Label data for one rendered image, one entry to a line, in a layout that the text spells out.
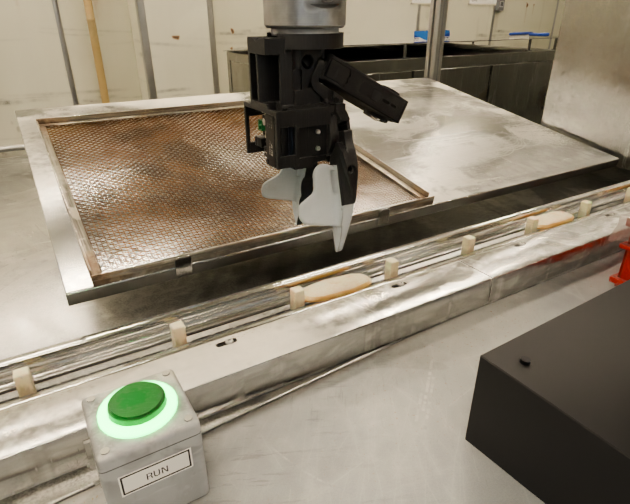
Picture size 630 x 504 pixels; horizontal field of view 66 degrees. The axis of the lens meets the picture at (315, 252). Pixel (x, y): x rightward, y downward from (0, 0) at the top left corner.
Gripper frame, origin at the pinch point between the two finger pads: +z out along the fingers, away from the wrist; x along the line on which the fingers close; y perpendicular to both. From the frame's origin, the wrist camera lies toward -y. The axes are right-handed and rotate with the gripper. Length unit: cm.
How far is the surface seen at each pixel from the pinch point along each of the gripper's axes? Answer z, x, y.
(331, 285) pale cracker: 7.8, 0.2, -1.2
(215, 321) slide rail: 8.9, -1.3, 13.0
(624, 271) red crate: 9.4, 14.9, -38.2
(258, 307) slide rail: 8.9, -1.5, 7.8
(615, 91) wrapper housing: -7, -15, -80
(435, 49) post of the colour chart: -11, -78, -90
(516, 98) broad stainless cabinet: 27, -166, -247
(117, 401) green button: 3.2, 12.8, 25.1
